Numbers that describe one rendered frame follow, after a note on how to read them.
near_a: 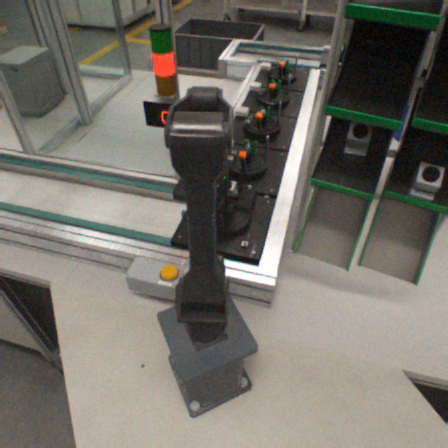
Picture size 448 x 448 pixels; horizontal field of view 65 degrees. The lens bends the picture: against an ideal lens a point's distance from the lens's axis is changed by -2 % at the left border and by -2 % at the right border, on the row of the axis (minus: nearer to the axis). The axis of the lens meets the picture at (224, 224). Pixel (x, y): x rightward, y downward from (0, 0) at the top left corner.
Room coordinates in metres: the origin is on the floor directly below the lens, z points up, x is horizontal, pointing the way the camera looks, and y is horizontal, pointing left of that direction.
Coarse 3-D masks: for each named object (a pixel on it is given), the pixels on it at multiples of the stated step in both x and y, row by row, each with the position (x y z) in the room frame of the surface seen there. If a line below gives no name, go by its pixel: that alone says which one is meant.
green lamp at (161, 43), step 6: (150, 30) 0.86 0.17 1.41; (168, 30) 0.86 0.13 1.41; (150, 36) 0.86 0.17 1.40; (156, 36) 0.85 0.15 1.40; (162, 36) 0.85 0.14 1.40; (168, 36) 0.86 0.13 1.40; (150, 42) 0.87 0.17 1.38; (156, 42) 0.85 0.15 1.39; (162, 42) 0.85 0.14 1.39; (168, 42) 0.86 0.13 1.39; (156, 48) 0.85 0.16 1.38; (162, 48) 0.85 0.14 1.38; (168, 48) 0.86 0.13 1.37; (156, 54) 0.85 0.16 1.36; (162, 54) 0.85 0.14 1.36
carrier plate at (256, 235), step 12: (264, 204) 0.77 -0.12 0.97; (252, 216) 0.72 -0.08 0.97; (264, 216) 0.72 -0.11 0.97; (180, 228) 0.67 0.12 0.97; (252, 228) 0.67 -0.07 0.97; (264, 228) 0.67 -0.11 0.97; (180, 240) 0.63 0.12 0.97; (216, 240) 0.63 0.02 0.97; (228, 240) 0.63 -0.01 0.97; (240, 240) 0.63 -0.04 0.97; (252, 240) 0.63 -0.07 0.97; (264, 240) 0.63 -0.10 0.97; (216, 252) 0.59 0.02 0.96; (228, 252) 0.59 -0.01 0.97; (240, 252) 0.59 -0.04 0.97; (252, 252) 0.59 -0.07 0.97
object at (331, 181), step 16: (336, 128) 0.71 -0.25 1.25; (336, 144) 0.67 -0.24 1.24; (384, 144) 0.65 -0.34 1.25; (320, 160) 0.64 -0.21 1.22; (336, 160) 0.63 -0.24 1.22; (368, 160) 0.62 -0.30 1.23; (384, 160) 0.60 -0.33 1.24; (320, 176) 0.60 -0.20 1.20; (336, 176) 0.60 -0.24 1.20; (352, 176) 0.59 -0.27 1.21; (368, 176) 0.59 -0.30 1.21; (352, 192) 0.55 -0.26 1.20; (368, 192) 0.55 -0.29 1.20
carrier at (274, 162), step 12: (228, 156) 0.98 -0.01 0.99; (252, 156) 0.95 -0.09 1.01; (264, 156) 0.98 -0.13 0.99; (276, 156) 1.01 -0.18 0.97; (240, 168) 0.90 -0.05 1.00; (252, 168) 0.92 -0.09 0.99; (264, 168) 0.92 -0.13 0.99; (276, 168) 0.94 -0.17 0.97; (240, 180) 0.88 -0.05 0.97; (252, 180) 0.88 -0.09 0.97; (264, 180) 0.88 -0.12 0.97; (276, 180) 0.88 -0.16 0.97; (264, 192) 0.82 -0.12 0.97; (276, 192) 0.82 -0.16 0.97
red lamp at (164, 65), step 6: (168, 54) 0.86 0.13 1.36; (156, 60) 0.85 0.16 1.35; (162, 60) 0.85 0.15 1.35; (168, 60) 0.85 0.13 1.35; (156, 66) 0.85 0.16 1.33; (162, 66) 0.85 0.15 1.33; (168, 66) 0.85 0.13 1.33; (174, 66) 0.87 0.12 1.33; (156, 72) 0.86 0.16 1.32; (162, 72) 0.85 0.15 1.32; (168, 72) 0.85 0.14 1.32; (174, 72) 0.87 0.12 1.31
